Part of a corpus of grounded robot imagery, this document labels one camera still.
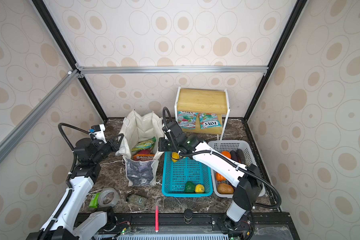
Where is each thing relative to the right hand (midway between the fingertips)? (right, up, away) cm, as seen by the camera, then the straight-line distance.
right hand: (159, 143), depth 76 cm
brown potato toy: (+35, -24, +3) cm, 42 cm away
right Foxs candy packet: (+29, +13, +18) cm, 36 cm away
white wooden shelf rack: (+22, +17, +3) cm, 28 cm away
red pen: (-1, -37, -2) cm, 38 cm away
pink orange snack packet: (-11, -9, +10) cm, 17 cm away
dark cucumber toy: (+48, -9, +16) cm, 51 cm away
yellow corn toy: (+7, -9, +18) cm, 21 cm away
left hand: (-16, +5, -3) cm, 17 cm away
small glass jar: (-12, -30, +2) cm, 32 cm away
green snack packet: (-12, -2, +16) cm, 20 cm away
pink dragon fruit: (-12, -6, +16) cm, 21 cm away
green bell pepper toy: (+16, -24, +3) cm, 29 cm away
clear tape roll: (-31, -27, +4) cm, 42 cm away
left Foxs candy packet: (+15, +13, +18) cm, 26 cm away
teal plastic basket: (+8, -20, +14) cm, 25 cm away
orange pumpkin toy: (+32, -20, +7) cm, 39 cm away
